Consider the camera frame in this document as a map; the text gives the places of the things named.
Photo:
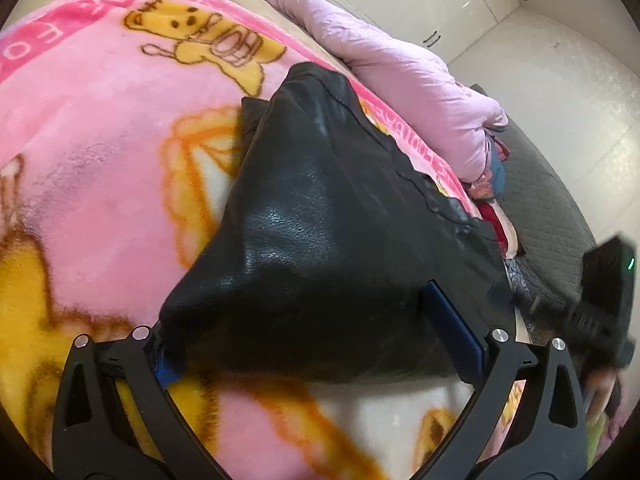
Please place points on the person's yellow-green clothing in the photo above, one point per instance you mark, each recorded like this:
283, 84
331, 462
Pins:
597, 440

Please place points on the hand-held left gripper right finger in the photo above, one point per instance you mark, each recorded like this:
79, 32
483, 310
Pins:
455, 327

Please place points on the person's right hand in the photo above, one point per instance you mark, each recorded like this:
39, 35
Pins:
605, 392

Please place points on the lilac puffy jacket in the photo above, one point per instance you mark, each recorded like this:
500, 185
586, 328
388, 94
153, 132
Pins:
400, 85

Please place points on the black leather jacket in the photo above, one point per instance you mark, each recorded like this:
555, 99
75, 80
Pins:
320, 240

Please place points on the red cloth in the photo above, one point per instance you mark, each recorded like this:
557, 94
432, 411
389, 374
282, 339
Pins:
495, 220

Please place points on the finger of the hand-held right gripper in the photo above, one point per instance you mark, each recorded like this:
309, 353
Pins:
542, 310

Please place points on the grey patterned cloth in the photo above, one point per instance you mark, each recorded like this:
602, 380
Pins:
517, 275

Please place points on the blue floral pillow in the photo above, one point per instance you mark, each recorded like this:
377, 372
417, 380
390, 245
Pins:
495, 172

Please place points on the grey quilted mattress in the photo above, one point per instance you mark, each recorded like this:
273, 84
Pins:
545, 200

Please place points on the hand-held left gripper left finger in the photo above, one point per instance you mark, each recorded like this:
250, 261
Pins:
167, 374

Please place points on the pink printed blanket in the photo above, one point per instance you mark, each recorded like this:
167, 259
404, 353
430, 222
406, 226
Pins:
100, 160

